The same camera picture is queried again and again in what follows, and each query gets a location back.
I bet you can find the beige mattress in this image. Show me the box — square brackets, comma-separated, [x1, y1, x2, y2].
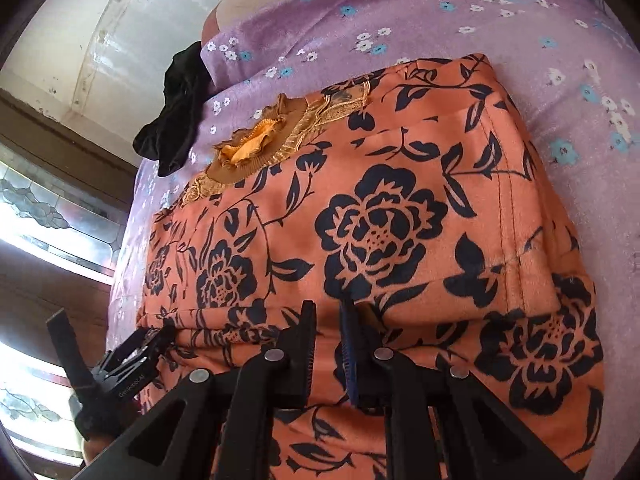
[200, 0, 266, 47]

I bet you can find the purple floral bed sheet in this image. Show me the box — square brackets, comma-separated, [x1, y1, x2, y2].
[107, 0, 640, 356]

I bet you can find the black cloth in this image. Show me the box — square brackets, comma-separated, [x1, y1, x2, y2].
[132, 40, 215, 178]

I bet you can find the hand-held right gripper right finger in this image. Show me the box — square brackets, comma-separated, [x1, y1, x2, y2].
[339, 302, 577, 480]

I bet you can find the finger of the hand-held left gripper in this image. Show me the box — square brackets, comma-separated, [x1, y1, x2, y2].
[97, 324, 177, 387]
[46, 309, 96, 393]

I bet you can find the orange black floral garment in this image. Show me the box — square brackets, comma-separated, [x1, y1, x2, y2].
[135, 53, 606, 480]

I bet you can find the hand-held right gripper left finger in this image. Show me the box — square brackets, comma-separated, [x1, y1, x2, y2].
[75, 300, 318, 480]

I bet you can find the stained glass window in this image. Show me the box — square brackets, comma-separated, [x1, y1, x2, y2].
[0, 90, 146, 466]

